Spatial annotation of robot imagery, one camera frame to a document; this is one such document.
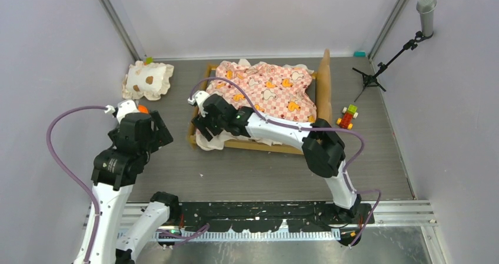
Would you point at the white ruffled pillow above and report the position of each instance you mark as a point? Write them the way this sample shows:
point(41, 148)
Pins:
point(151, 81)

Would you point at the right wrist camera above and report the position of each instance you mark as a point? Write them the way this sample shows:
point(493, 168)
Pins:
point(198, 99)

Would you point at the wooden pet bed frame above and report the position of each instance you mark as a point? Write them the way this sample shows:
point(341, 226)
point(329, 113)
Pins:
point(325, 87)

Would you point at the orange curved toy block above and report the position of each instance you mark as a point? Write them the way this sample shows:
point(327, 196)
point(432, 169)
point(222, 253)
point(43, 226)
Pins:
point(143, 109)

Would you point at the red toy block car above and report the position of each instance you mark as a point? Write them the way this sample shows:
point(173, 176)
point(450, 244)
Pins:
point(348, 114)

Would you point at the teal small block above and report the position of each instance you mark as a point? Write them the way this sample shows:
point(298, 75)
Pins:
point(360, 54)

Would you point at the green small block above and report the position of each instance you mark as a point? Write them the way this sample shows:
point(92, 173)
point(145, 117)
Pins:
point(149, 60)

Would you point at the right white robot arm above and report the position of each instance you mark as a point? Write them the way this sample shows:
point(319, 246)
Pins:
point(322, 148)

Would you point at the black microphone stand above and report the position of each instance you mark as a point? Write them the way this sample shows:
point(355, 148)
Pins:
point(369, 81)

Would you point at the grey microphone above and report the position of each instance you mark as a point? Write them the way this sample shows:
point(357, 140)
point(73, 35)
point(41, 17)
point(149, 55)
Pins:
point(426, 8)

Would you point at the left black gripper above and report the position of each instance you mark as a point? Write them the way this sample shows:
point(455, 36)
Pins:
point(161, 136)

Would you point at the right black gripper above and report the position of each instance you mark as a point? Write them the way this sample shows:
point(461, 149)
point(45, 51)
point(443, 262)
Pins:
point(202, 122)

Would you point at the pink checkered duck mattress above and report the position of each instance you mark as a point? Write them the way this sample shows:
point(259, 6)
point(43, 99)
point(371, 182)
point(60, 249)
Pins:
point(269, 91)

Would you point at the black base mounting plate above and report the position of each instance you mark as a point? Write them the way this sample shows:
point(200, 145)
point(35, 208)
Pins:
point(260, 217)

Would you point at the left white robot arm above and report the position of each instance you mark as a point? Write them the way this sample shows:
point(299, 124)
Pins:
point(113, 178)

